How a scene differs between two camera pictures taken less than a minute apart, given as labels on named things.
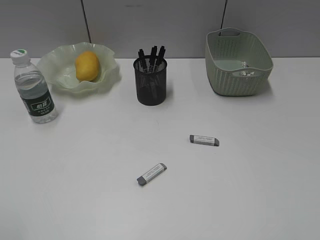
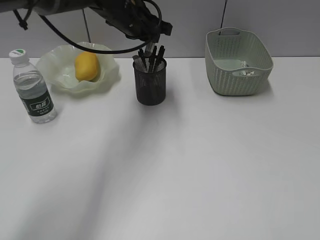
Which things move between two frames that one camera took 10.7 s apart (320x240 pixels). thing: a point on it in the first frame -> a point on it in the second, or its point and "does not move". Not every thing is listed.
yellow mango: x=87 y=66 does not move
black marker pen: x=153 y=57 does not move
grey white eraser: x=149 y=175 -> x=149 y=49
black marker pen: x=160 y=57 does not move
